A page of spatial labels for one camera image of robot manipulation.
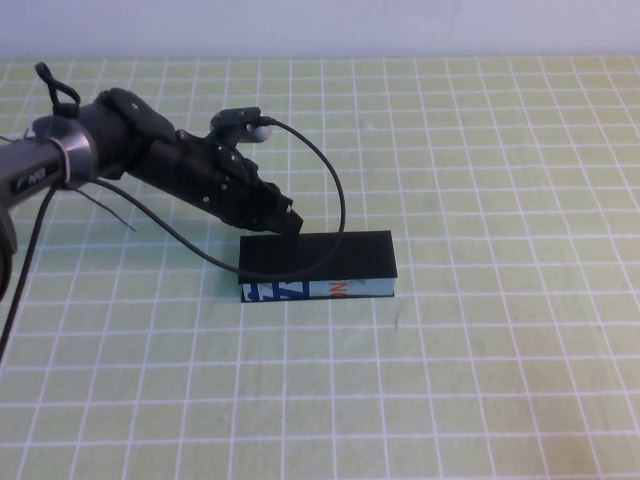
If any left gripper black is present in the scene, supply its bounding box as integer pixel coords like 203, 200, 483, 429
130, 130, 305, 237

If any black printed glasses case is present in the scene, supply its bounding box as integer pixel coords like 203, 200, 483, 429
237, 229, 400, 305

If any green white checked tablecloth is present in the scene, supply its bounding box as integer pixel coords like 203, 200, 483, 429
0, 54, 640, 480

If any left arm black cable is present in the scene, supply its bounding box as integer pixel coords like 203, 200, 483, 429
0, 61, 348, 361

